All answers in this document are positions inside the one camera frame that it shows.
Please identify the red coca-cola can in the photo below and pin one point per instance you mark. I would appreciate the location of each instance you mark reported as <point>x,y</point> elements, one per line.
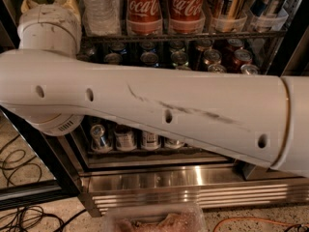
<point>185,15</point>
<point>143,16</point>

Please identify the silver blue bottom can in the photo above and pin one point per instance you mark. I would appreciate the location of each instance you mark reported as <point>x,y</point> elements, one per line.
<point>100,140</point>

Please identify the gold front can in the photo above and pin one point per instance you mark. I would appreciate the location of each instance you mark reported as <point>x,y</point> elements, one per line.
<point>216,68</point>

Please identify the gold plaid tall can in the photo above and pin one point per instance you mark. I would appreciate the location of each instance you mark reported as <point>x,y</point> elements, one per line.
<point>224,13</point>

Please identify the red second row can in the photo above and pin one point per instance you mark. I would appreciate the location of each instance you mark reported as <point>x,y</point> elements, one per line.
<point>238,58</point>

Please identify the clear plastic bin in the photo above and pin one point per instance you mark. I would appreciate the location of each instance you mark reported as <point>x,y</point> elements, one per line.
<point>177,217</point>

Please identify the left red Coca-Cola can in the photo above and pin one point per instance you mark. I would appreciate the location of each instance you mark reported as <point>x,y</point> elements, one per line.
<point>143,16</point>

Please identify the left brown juice bottle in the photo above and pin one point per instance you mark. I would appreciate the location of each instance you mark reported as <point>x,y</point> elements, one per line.
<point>125,138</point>

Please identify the stainless steel fridge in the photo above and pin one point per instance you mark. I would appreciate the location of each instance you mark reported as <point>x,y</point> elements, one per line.
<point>47,168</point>

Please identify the gold second row can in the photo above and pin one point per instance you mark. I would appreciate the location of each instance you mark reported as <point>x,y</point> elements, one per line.
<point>210,56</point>

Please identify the right brown juice bottle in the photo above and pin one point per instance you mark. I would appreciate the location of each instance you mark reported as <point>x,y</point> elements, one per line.
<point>150,141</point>

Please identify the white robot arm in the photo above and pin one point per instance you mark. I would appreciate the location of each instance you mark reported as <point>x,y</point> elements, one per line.
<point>259,119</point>

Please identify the Pepsi second row can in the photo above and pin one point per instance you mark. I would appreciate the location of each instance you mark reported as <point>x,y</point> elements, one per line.
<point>113,58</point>

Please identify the blue second row can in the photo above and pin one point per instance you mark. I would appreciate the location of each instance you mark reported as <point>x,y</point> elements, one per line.
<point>149,59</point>

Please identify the blue silver tall can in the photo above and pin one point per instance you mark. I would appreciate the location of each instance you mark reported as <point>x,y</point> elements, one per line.
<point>265,14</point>

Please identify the brown juice bottle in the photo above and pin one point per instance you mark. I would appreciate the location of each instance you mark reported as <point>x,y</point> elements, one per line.
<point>150,141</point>
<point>125,138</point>

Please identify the right red Coca-Cola can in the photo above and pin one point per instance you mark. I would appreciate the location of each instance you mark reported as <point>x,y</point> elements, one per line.
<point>185,15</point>

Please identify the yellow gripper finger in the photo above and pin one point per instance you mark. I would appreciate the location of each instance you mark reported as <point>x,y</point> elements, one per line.
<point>28,5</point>
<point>72,6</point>

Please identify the clear water bottle top shelf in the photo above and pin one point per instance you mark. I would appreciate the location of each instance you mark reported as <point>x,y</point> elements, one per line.
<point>102,17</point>

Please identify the red front can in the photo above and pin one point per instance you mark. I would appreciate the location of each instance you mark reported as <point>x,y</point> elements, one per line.
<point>249,69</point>

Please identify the green second row can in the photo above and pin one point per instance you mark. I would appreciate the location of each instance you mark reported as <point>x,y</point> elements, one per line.
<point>179,58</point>

